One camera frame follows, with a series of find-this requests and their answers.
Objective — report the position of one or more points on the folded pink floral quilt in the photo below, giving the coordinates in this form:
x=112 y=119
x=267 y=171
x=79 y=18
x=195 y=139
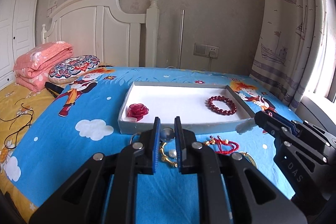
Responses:
x=39 y=64

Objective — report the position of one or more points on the ship-print curtain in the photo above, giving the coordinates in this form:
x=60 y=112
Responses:
x=286 y=29

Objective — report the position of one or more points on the black folded object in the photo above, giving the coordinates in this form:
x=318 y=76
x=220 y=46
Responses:
x=53 y=88

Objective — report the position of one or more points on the yellow floral bed sheet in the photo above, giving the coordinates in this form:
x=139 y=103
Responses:
x=15 y=100

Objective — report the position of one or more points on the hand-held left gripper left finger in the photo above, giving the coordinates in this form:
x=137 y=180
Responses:
x=157 y=134

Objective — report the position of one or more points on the white wardrobe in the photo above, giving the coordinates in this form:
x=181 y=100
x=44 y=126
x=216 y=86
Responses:
x=15 y=29

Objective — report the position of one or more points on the white wooden headboard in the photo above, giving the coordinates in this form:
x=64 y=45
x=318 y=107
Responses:
x=78 y=29

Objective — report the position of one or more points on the silver metal pole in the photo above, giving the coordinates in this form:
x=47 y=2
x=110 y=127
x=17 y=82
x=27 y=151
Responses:
x=181 y=40

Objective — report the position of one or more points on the shallow grey cardboard box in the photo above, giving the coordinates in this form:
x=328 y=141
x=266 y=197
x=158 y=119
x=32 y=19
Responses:
x=178 y=100

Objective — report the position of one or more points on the shiny round metal bead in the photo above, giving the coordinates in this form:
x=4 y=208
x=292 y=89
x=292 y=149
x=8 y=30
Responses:
x=167 y=134

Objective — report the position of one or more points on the red rose ornament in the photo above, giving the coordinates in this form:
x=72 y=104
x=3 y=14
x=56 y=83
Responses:
x=137 y=111

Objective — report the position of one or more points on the smooth gold bangle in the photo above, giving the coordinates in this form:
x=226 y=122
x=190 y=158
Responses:
x=249 y=155

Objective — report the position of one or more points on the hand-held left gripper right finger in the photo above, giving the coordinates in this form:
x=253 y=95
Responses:
x=178 y=140

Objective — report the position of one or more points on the gold loop brooch with pearl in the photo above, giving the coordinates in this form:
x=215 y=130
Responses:
x=168 y=159

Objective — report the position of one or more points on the paper note on wall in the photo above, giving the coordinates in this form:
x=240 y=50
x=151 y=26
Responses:
x=53 y=2

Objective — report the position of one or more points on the round patterned cushion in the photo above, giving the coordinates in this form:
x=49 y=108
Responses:
x=73 y=66

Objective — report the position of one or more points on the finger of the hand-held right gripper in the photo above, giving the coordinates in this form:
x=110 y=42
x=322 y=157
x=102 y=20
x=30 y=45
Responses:
x=292 y=126
x=270 y=127

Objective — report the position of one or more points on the wall socket panel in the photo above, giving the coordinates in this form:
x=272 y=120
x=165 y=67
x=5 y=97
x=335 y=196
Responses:
x=200 y=49

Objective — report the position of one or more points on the blue cartoon bed sheet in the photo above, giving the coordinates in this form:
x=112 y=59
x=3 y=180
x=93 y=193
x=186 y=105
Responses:
x=78 y=155

